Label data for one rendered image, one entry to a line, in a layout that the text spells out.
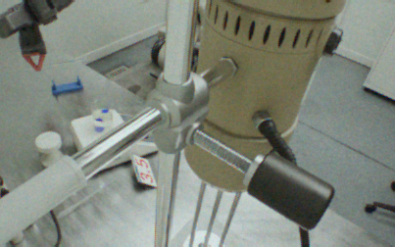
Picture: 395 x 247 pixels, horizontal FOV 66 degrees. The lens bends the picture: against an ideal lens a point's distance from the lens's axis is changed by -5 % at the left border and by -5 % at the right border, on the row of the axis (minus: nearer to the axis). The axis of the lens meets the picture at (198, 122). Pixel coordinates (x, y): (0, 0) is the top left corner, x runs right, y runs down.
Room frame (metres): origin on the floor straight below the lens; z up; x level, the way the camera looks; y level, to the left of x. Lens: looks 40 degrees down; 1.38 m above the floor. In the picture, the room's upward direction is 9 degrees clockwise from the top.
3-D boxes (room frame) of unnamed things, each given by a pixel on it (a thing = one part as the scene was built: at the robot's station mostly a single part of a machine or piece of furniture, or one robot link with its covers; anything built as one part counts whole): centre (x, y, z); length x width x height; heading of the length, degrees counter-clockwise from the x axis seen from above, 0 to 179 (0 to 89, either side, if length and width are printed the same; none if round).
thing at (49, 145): (0.50, 0.35, 0.79); 0.06 x 0.06 x 0.08
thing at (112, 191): (0.44, 0.18, 0.76); 0.06 x 0.06 x 0.02
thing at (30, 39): (0.77, 0.51, 0.96); 0.10 x 0.07 x 0.07; 34
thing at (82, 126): (0.56, 0.24, 0.83); 0.12 x 0.12 x 0.01; 39
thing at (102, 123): (0.56, 0.23, 0.87); 0.06 x 0.05 x 0.08; 86
